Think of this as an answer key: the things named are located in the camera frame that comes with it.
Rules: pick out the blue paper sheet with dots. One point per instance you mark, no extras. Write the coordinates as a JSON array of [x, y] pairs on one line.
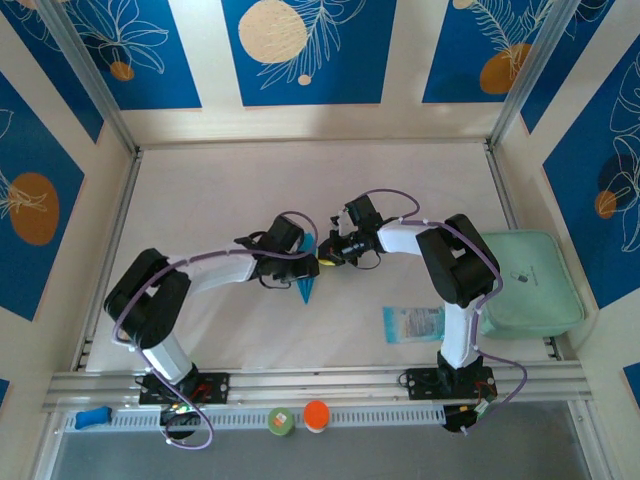
[[307, 292]]

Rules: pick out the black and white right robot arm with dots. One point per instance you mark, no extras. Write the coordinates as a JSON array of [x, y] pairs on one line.
[[457, 340]]

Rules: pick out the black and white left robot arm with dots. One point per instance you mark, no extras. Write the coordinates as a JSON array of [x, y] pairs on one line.
[[165, 350]]

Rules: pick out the blue wet wipes packet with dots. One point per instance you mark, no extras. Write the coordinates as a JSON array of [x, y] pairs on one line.
[[412, 325]]

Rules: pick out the orange-lidded white container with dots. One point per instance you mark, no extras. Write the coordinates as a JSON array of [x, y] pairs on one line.
[[316, 415]]

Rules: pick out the green cylindrical container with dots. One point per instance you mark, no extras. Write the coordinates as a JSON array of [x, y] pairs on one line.
[[281, 422]]

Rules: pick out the mint green zip pouch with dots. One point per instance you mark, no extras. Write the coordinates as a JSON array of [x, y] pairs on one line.
[[540, 300]]

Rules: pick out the blue bone-shaped toy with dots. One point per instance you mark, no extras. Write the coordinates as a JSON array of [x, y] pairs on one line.
[[92, 418]]

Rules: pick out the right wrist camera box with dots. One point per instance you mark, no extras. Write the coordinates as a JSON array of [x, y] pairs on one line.
[[340, 225]]

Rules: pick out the aluminium table end rail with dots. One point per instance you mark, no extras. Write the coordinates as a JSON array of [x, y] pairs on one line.
[[310, 143]]

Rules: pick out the long aluminium mounting rail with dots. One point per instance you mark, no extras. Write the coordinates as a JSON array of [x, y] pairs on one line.
[[320, 382]]

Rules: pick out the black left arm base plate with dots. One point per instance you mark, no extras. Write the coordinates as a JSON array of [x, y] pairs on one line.
[[217, 387]]

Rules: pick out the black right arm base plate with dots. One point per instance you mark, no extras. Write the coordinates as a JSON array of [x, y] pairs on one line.
[[422, 385]]

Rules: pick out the aluminium frame post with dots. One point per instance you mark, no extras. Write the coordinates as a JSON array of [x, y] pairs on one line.
[[91, 75], [530, 75]]

